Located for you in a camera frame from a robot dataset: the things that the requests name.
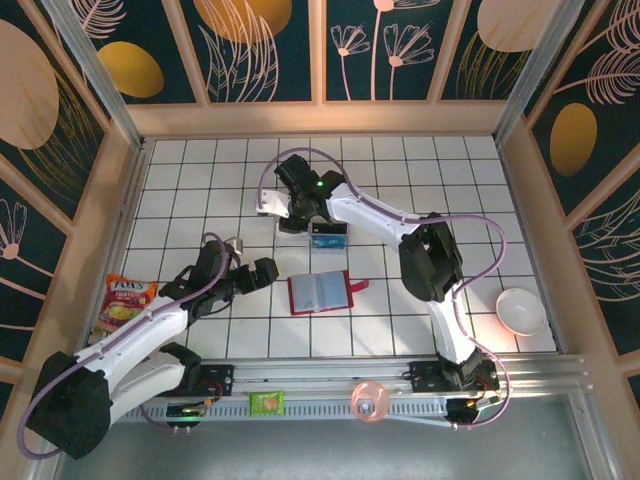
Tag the clear acrylic organizer box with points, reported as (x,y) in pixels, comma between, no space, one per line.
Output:
(330,251)

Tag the red card holder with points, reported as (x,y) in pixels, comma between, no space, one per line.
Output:
(320,292)

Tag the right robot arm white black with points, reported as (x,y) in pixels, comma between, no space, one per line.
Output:
(430,255)

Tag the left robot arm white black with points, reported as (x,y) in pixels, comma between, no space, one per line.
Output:
(135,340)

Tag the blue credit card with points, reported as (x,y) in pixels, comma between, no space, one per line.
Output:
(327,242)

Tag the black credit card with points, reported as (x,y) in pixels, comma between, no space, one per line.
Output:
(335,229)

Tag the orange candy bag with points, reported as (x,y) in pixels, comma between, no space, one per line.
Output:
(122,305)

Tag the green snack packet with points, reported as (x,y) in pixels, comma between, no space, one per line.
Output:
(266,403)

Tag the black electronics module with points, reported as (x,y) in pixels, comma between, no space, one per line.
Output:
(185,415)
(465,412)

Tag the pink plastic cup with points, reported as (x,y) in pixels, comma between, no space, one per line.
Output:
(370,402)

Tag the white bowl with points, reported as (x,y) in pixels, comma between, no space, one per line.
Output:
(520,312)

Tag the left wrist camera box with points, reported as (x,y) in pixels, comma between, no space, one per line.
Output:
(272,202)

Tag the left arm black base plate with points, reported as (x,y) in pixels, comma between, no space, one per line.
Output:
(220,380)

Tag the aluminium mounting rail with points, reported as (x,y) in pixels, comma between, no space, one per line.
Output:
(320,372)

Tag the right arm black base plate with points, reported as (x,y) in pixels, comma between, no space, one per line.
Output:
(425,376)

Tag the aluminium frame post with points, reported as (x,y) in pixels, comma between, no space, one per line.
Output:
(535,75)
(95,75)

